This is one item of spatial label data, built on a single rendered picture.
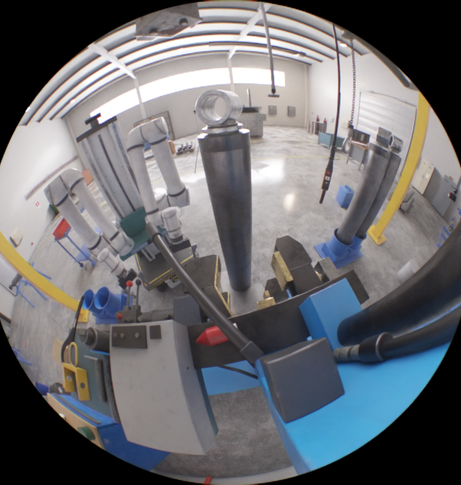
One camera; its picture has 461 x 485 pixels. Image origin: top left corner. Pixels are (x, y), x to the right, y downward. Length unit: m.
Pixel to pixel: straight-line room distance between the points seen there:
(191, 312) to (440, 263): 0.65
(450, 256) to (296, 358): 0.22
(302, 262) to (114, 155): 1.43
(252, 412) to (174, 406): 1.32
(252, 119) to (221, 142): 7.74
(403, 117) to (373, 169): 10.14
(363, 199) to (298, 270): 1.12
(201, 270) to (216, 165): 0.44
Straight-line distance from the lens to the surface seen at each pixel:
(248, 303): 1.48
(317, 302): 0.44
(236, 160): 0.60
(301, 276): 0.67
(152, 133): 0.98
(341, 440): 0.15
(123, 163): 1.32
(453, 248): 0.25
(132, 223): 1.46
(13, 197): 11.96
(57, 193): 1.09
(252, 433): 1.85
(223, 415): 1.75
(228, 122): 0.61
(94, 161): 1.33
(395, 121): 11.62
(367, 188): 1.56
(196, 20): 0.50
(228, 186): 0.64
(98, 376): 0.77
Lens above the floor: 1.56
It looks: 50 degrees down
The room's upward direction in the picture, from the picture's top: 9 degrees counter-clockwise
